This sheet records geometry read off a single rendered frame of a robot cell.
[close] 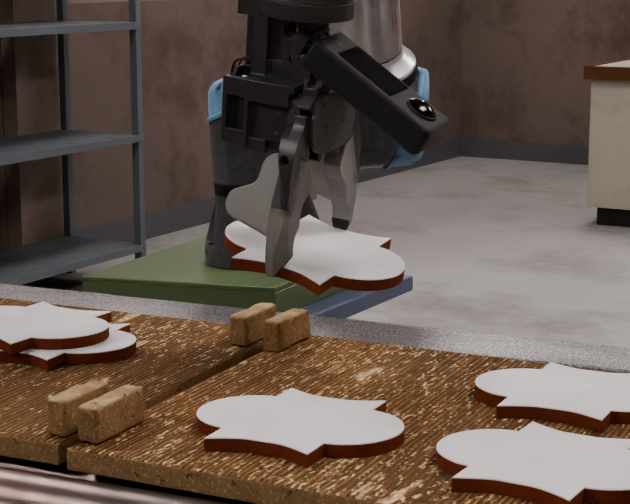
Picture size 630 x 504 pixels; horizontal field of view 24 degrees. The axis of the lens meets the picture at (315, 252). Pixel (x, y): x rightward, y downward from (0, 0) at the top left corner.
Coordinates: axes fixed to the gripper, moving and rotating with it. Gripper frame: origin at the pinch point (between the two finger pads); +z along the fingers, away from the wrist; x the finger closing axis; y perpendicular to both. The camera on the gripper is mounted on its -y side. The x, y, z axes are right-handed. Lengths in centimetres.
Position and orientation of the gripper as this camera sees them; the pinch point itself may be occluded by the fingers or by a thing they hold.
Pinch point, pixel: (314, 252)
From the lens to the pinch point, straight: 115.8
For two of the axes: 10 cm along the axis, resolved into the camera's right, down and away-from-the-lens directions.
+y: -8.9, -2.1, 4.1
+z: -0.7, 9.4, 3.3
